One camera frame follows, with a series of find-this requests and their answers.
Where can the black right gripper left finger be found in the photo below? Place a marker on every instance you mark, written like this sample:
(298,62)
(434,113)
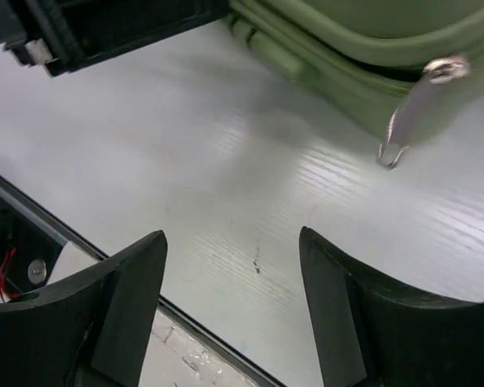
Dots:
(88,329)

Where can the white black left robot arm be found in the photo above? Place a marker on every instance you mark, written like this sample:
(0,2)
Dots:
(66,36)

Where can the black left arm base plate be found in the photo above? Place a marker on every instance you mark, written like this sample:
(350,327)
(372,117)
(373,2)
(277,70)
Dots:
(27,253)

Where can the silver suitcase zipper pull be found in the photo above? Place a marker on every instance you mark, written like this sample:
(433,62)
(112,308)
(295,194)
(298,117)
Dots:
(435,76)

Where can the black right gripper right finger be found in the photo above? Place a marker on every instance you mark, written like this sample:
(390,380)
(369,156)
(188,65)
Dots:
(371,329)

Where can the aluminium table edge rail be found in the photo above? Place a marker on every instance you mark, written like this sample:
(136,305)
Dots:
(78,254)

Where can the light green hard suitcase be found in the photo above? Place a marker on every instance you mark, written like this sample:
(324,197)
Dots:
(366,56)

